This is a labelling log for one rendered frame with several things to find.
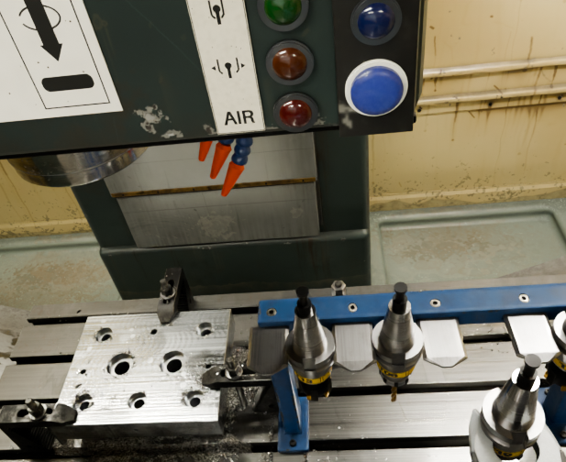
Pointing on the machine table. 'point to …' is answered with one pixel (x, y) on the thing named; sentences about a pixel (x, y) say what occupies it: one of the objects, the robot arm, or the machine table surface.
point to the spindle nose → (74, 167)
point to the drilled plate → (160, 406)
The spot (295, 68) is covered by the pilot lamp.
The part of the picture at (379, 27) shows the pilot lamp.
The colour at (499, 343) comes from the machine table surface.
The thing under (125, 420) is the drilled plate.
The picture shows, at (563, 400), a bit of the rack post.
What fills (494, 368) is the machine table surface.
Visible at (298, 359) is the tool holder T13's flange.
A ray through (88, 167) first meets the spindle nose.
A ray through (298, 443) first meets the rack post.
